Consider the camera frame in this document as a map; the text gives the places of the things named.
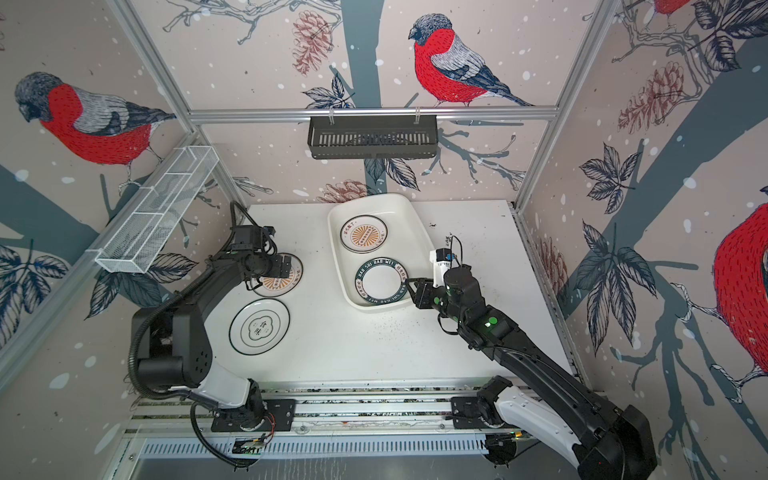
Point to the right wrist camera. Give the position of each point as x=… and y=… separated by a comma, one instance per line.
x=441, y=260

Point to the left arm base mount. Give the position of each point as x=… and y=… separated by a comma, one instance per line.
x=266, y=416

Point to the orange sunburst plate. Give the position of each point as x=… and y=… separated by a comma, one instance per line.
x=276, y=287
x=363, y=234

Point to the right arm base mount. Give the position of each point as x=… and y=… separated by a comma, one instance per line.
x=473, y=413

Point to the horizontal aluminium frame bar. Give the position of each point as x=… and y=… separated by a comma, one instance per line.
x=491, y=113

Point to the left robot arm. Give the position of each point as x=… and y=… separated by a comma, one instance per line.
x=170, y=354

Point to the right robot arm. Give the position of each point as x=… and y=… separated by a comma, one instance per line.
x=598, y=438

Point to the black wall-mounted basket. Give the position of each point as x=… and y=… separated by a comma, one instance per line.
x=373, y=137

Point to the green ring plate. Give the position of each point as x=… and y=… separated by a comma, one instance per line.
x=381, y=281

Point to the white wire mesh shelf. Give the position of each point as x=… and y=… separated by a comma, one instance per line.
x=141, y=237

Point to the white flower plate left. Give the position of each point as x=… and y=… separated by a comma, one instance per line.
x=259, y=327

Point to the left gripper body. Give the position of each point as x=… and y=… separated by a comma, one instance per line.
x=272, y=266

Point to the white plastic bin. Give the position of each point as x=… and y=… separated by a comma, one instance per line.
x=408, y=242

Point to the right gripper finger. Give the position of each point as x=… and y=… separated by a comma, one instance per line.
x=423, y=302
x=416, y=286

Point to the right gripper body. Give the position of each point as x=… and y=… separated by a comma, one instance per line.
x=442, y=304

